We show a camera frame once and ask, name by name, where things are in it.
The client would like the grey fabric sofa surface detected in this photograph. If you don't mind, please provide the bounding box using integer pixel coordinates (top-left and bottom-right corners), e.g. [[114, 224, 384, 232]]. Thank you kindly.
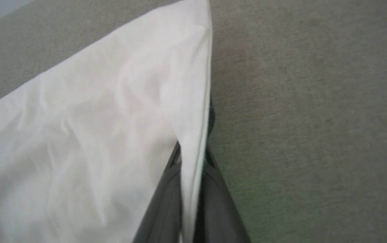
[[0, 0, 387, 243]]

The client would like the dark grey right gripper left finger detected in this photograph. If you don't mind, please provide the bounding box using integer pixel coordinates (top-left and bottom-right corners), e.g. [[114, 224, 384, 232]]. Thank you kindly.
[[133, 142, 182, 243]]

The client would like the white and black garment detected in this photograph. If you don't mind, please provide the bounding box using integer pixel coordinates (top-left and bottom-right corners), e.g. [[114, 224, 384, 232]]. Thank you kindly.
[[0, 0, 213, 243]]

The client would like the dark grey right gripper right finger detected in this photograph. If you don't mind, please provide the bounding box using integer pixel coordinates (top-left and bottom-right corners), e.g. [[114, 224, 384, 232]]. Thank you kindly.
[[193, 98, 252, 243]]

